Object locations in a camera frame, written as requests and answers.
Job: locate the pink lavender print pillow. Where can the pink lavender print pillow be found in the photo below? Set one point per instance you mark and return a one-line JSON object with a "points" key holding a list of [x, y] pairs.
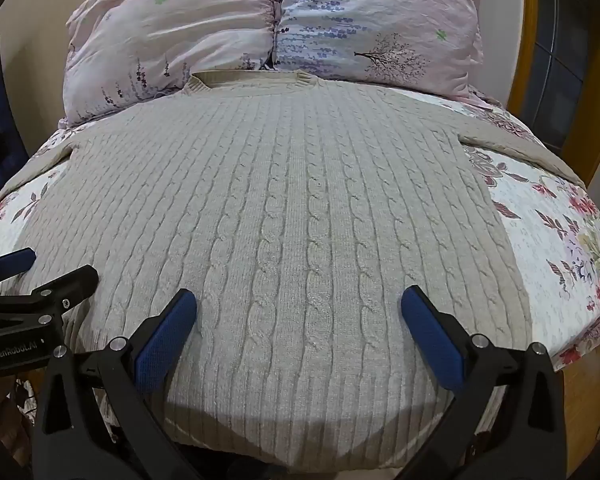
{"points": [[260, 25]]}

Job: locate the wooden bed frame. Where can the wooden bed frame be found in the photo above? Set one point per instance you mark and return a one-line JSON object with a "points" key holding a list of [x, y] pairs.
{"points": [[592, 400]]}

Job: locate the yellow wooden frame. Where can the yellow wooden frame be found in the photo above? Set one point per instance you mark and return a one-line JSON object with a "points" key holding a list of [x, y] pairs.
{"points": [[524, 35]]}

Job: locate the floral bed sheet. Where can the floral bed sheet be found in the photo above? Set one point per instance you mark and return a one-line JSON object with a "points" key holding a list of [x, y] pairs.
{"points": [[560, 240]]}

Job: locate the cream knitted cushion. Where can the cream knitted cushion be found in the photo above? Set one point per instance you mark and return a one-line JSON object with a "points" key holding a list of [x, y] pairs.
{"points": [[285, 220]]}

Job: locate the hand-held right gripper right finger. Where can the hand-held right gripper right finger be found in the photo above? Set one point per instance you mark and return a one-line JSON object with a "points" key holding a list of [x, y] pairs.
{"points": [[432, 341]]}

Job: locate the dark glass pane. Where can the dark glass pane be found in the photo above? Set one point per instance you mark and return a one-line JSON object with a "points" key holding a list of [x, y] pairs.
{"points": [[560, 55]]}

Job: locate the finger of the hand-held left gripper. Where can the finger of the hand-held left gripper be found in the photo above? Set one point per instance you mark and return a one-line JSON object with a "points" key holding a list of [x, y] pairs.
{"points": [[15, 261], [69, 285]]}

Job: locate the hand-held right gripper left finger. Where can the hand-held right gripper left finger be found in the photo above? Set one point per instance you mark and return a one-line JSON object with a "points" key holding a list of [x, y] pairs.
{"points": [[166, 342]]}

